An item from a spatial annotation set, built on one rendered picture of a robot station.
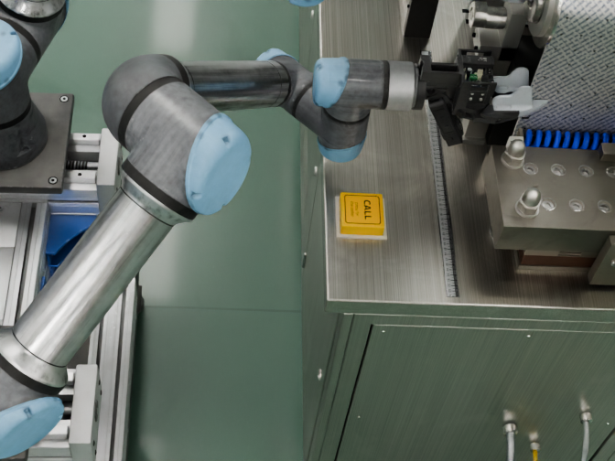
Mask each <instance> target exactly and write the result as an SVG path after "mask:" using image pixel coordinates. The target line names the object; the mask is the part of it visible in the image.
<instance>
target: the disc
mask: <svg viewBox="0 0 615 461"><path fill-rule="evenodd" d="M562 1H563V0H556V4H555V9H554V13H553V17H552V20H551V23H550V26H549V28H548V29H547V31H546V33H545V34H544V35H543V36H542V37H534V36H533V35H532V38H533V41H534V43H535V45H536V46H537V47H538V48H545V47H546V46H547V45H548V44H549V43H550V41H551V40H552V38H553V36H554V34H555V32H556V27H557V24H558V20H559V17H560V12H561V7H562Z"/></svg>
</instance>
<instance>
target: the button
mask: <svg viewBox="0 0 615 461"><path fill-rule="evenodd" d="M339 202H340V234H355V235H378V236H382V235H383V231H384V215H383V195H382V194H367V193H346V192H341V193H340V200H339Z"/></svg>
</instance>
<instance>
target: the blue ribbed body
mask: <svg viewBox="0 0 615 461"><path fill-rule="evenodd" d="M542 135H543V134H542V131H541V130H539V129H538V130H536V131H535V135H534V136H533V131H532V130H531V129H527V130H526V132H525V135H524V136H523V138H524V143H525V146H531V147H551V148H570V149H589V150H598V149H599V146H600V143H613V144H615V134H612V136H611V138H610V135H609V134H608V133H604V134H603V135H602V136H601V139H599V133H597V132H595V133H594V134H593V135H592V139H590V133H589V132H585V133H583V136H582V138H581V135H580V132H578V131H576V132H574V134H573V138H571V133H570V132H569V131H565V133H564V137H562V134H561V132H560V131H555V134H554V137H553V136H552V132H551V131H550V130H546V131H545V136H542Z"/></svg>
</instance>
